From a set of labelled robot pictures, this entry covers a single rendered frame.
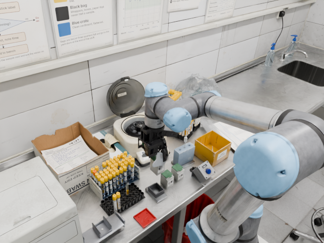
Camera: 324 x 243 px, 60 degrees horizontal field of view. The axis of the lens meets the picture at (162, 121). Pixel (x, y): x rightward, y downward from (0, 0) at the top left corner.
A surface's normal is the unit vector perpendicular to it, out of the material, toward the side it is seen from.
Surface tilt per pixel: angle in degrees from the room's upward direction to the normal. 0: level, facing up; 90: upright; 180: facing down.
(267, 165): 84
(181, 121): 90
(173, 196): 0
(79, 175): 88
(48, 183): 0
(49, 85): 90
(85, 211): 0
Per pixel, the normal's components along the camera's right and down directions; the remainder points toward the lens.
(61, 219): 0.66, 0.44
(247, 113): -0.74, -0.36
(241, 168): -0.81, 0.20
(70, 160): 0.06, -0.82
